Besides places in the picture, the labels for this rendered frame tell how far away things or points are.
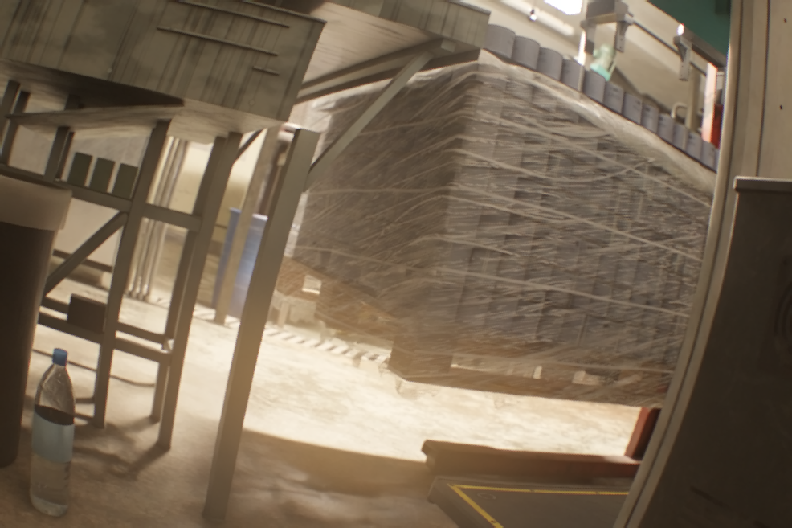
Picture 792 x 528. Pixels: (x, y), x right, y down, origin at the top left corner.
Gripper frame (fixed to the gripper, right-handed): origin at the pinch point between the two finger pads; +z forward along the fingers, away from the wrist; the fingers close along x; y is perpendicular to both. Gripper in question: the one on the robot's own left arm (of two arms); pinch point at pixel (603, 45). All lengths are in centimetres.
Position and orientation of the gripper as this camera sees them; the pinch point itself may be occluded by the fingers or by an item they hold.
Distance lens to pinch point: 173.6
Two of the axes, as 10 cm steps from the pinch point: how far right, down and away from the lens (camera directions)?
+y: 9.0, 2.1, 3.8
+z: -2.4, 9.7, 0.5
